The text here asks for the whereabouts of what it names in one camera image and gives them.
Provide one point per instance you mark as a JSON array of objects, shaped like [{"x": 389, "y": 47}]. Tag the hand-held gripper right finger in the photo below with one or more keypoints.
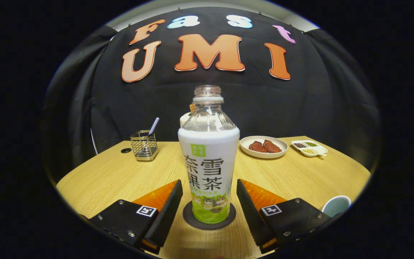
[{"x": 251, "y": 216}]

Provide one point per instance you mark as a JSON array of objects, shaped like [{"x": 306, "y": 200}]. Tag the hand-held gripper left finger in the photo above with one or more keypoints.
[{"x": 167, "y": 212}]

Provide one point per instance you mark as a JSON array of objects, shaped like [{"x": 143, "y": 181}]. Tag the dark round coaster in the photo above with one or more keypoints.
[{"x": 189, "y": 219}]

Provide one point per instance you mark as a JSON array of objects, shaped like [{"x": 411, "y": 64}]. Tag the white green label juice bottle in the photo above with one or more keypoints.
[{"x": 208, "y": 151}]

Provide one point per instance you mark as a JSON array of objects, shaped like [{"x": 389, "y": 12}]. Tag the wooden table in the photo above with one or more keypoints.
[{"x": 120, "y": 176}]

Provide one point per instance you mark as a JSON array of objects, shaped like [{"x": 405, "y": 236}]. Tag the white round plate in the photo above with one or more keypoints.
[{"x": 264, "y": 154}]

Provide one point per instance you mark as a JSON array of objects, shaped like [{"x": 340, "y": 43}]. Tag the brown meat piece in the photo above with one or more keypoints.
[
  {"x": 256, "y": 146},
  {"x": 273, "y": 146}
]

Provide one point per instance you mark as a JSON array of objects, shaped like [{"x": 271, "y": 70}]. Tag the white toaster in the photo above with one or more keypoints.
[{"x": 184, "y": 120}]

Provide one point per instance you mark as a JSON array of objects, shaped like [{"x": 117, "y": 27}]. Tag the white divided dish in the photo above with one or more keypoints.
[{"x": 318, "y": 149}]

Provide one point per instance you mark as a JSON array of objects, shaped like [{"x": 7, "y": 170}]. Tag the toast slices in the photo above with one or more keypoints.
[{"x": 192, "y": 108}]

